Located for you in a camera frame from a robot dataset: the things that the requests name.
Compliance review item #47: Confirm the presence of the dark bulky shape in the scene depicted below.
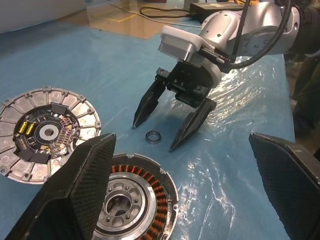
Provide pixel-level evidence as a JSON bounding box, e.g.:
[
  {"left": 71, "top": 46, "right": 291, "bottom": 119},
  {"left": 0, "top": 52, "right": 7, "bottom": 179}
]
[{"left": 287, "top": 48, "right": 320, "bottom": 137}]

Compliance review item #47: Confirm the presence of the white backdrop board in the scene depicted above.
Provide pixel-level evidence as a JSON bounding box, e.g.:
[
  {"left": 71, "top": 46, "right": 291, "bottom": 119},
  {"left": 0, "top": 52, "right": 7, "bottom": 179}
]
[{"left": 0, "top": 0, "right": 87, "bottom": 35}]

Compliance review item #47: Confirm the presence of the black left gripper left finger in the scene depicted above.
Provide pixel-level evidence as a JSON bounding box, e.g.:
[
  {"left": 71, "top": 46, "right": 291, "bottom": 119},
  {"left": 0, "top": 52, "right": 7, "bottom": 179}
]
[{"left": 4, "top": 133, "right": 117, "bottom": 240}]

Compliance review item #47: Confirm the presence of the black power adapter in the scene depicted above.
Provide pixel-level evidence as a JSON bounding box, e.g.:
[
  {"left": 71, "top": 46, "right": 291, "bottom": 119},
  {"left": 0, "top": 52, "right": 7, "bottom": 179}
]
[{"left": 189, "top": 2, "right": 245, "bottom": 17}]

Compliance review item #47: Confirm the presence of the small metal bearing ring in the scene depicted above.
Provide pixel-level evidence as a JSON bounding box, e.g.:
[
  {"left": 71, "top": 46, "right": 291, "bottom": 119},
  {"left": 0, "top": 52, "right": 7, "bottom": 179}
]
[{"left": 145, "top": 130, "right": 162, "bottom": 145}]

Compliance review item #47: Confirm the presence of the motor housing with copper windings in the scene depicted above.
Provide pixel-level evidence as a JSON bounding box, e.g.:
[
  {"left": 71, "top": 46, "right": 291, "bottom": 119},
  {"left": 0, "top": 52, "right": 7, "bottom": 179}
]
[{"left": 91, "top": 152, "right": 180, "bottom": 240}]

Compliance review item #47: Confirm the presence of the blue plastic table cover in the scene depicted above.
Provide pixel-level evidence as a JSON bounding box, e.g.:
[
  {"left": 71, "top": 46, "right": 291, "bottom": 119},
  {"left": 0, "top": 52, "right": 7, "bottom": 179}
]
[{"left": 0, "top": 13, "right": 296, "bottom": 240}]

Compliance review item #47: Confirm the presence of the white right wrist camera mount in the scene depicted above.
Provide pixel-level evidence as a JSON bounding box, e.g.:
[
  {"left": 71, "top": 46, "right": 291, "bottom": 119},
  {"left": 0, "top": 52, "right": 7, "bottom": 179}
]
[{"left": 157, "top": 24, "right": 223, "bottom": 81}]

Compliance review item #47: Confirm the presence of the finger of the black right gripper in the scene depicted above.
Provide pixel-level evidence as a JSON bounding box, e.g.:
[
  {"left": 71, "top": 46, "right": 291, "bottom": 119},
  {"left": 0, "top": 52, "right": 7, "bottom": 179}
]
[
  {"left": 132, "top": 79, "right": 168, "bottom": 130},
  {"left": 168, "top": 98, "right": 217, "bottom": 153}
]

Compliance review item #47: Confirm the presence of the silver ribbed motor lid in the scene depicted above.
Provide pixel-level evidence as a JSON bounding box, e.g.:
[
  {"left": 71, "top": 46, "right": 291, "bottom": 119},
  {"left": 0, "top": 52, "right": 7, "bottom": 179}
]
[{"left": 0, "top": 86, "right": 103, "bottom": 185}]

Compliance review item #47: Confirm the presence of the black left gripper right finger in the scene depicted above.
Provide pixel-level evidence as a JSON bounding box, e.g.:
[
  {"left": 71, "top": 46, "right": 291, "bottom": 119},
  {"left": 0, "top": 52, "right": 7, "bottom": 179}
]
[{"left": 249, "top": 132, "right": 320, "bottom": 240}]

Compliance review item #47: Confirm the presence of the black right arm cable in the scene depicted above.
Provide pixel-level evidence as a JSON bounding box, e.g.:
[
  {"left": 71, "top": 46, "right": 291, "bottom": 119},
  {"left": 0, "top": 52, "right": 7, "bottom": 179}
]
[{"left": 199, "top": 0, "right": 295, "bottom": 73}]

